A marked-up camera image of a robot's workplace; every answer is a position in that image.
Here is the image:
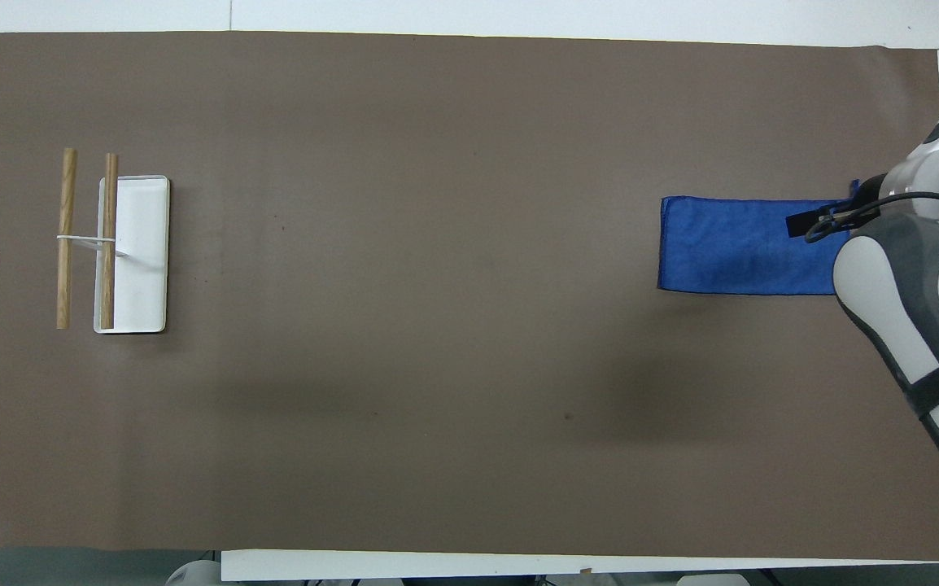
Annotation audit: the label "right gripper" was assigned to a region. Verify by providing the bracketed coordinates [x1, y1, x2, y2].
[854, 174, 888, 215]

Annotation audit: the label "blue towel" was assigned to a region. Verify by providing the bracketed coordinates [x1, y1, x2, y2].
[657, 181, 861, 296]

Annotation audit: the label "white towel rack wooden rods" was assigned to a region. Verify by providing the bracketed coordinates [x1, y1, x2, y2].
[56, 147, 171, 335]

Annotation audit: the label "black cable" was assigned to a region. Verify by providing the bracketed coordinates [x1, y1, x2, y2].
[803, 190, 939, 245]

